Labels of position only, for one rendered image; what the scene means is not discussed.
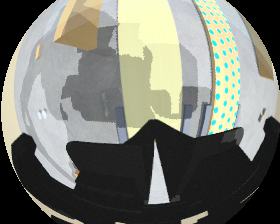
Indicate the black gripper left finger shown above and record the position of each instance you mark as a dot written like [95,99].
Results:
[134,158]

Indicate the cream strip with cyan dots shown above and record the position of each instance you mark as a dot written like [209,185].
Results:
[225,78]

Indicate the pale yellow strip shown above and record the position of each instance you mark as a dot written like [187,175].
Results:
[150,68]

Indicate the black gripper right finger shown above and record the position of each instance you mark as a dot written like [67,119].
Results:
[179,153]

